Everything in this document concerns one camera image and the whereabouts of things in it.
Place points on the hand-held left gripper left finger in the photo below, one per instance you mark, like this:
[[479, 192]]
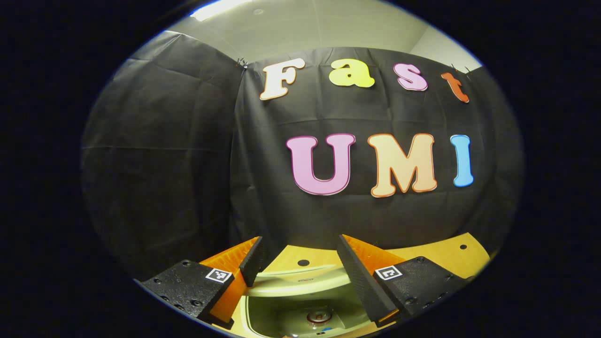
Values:
[[252, 263]]

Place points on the ceiling light panel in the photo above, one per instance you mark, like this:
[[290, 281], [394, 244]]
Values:
[[220, 8]]

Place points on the red pop can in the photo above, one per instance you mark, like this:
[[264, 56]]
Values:
[[319, 317]]

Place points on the black backdrop cloth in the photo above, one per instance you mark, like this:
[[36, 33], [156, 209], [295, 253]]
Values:
[[164, 164]]

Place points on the pale green desktop garbage bin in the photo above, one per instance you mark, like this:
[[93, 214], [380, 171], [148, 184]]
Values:
[[291, 281]]

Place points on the wooden desktop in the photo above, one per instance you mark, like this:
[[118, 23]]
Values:
[[446, 256]]

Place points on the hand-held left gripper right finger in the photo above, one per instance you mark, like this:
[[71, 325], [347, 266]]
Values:
[[361, 286]]

